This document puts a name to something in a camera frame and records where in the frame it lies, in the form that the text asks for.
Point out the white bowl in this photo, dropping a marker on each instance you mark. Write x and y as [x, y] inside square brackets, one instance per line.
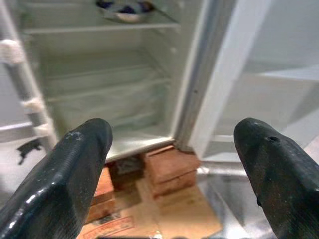
[127, 15]

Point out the white fridge door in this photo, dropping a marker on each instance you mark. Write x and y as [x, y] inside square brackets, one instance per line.
[274, 87]

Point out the brown cardboard sheet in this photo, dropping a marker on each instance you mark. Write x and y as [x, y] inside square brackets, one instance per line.
[179, 216]

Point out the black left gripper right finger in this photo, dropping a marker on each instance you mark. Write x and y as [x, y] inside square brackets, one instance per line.
[281, 179]

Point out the white fridge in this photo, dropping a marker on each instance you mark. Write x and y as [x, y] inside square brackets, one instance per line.
[99, 74]

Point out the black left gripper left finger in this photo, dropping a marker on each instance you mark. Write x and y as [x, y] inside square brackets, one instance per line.
[57, 184]

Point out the grey pole with white clips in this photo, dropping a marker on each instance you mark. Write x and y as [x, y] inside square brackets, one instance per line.
[22, 82]

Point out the red brick stack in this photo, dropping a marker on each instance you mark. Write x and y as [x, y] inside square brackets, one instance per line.
[172, 169]
[103, 189]

